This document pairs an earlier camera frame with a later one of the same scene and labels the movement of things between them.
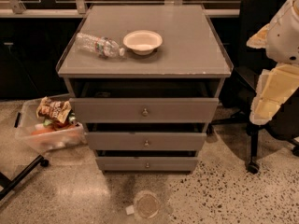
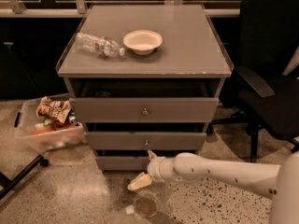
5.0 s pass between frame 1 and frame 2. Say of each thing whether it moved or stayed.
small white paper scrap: stayed
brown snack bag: stayed
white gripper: moved
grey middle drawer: stayed
